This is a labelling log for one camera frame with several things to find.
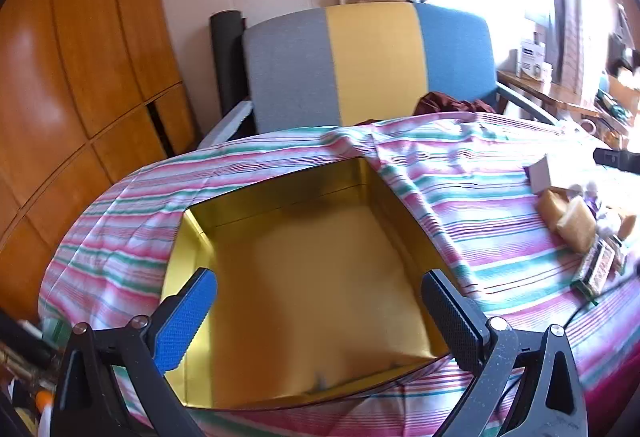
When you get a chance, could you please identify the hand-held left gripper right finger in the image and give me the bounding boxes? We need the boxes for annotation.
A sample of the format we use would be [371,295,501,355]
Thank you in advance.
[420,268,588,437]

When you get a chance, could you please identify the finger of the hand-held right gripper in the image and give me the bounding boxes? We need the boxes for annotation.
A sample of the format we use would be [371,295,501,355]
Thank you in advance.
[593,146,640,174]

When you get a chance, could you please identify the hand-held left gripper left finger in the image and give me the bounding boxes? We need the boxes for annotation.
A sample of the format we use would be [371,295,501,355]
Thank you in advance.
[50,267,219,437]

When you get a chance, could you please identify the clear plastic bundle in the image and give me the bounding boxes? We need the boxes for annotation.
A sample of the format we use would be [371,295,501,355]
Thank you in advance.
[567,182,601,218]
[595,207,623,238]

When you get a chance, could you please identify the yellow sponge cake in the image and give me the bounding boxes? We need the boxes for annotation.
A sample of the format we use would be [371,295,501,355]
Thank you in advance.
[617,212,640,239]
[537,187,572,230]
[556,196,598,253]

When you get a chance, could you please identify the white carton box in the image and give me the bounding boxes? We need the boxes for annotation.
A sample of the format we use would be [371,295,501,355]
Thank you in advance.
[527,157,555,194]

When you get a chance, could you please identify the gold tin box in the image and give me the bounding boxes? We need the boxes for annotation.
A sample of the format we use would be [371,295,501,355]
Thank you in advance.
[160,156,466,410]

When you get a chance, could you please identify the cardboard box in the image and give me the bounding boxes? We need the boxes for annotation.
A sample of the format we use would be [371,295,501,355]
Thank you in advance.
[607,77,640,118]

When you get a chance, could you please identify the striped tablecloth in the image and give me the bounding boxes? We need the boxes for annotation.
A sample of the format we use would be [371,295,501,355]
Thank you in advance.
[37,111,640,437]

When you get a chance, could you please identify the wooden side table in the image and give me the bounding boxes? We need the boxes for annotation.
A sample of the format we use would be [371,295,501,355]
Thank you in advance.
[497,70,640,148]

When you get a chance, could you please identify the white box with blue label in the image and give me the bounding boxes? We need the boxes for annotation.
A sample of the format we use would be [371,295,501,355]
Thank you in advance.
[515,37,553,83]

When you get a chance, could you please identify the striped brown curtain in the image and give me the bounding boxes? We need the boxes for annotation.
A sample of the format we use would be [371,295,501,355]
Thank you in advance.
[542,0,616,103]

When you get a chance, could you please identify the dark red cloth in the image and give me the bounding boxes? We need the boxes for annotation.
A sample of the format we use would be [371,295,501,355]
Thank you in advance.
[412,91,498,117]

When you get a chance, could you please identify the grey yellow blue chair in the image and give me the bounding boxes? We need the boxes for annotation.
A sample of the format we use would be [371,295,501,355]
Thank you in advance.
[197,1,558,150]

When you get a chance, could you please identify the black rolled mat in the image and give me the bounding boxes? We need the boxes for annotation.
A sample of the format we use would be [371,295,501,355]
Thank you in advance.
[209,10,251,118]

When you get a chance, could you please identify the wooden wardrobe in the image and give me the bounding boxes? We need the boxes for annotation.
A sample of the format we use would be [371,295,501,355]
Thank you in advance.
[0,0,201,323]

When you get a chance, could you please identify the black cable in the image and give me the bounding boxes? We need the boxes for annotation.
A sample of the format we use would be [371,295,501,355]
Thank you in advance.
[565,274,640,318]

